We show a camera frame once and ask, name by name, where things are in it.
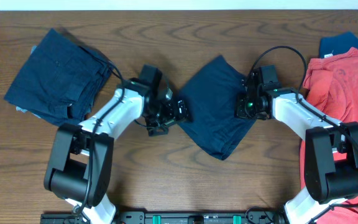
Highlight navy blue shorts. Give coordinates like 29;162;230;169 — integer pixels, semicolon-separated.
178;55;255;161

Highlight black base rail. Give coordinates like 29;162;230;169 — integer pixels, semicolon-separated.
40;208;289;224

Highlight red orange t-shirt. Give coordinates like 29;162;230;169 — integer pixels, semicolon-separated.
303;47;358;223

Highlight folded navy shorts stack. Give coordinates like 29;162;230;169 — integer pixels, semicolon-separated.
4;29;112;126

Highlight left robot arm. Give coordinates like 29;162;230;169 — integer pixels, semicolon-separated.
40;65;189;223

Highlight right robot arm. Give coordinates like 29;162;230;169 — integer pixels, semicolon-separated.
235;65;358;223

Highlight dark blue garment underneath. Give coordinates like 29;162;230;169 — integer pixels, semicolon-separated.
319;32;358;58

